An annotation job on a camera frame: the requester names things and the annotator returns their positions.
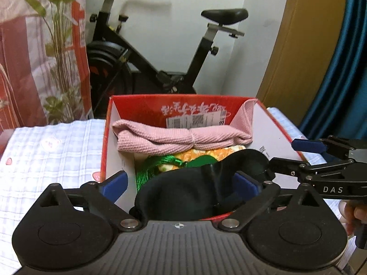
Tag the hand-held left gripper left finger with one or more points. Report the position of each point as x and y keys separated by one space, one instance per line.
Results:
x=114 y=184

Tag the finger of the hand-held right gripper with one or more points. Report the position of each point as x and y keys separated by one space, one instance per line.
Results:
x=308 y=145
x=286 y=167

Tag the orange floral oven mitt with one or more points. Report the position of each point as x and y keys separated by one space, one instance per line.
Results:
x=218 y=153

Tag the strawberry print cardboard box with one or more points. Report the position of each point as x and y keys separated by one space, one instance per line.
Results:
x=137 y=106

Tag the wooden wardrobe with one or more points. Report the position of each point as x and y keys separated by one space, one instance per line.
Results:
x=309 y=48

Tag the blue curtain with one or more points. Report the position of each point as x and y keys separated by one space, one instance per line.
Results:
x=344 y=77

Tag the checked bed sheet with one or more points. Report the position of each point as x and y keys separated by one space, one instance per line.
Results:
x=57 y=154

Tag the black satin cloth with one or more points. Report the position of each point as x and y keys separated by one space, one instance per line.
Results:
x=177 y=189

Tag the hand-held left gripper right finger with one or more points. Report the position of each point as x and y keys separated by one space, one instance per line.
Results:
x=246 y=184

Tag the pink knitted towel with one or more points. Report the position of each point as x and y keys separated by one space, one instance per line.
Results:
x=157 y=137

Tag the green tassel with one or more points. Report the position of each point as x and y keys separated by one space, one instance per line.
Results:
x=149 y=172

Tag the person's right hand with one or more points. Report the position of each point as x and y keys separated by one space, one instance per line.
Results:
x=345 y=210

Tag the black exercise bike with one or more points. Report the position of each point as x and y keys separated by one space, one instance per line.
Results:
x=114 y=54

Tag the printed plant curtain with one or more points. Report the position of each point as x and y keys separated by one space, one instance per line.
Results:
x=28 y=63

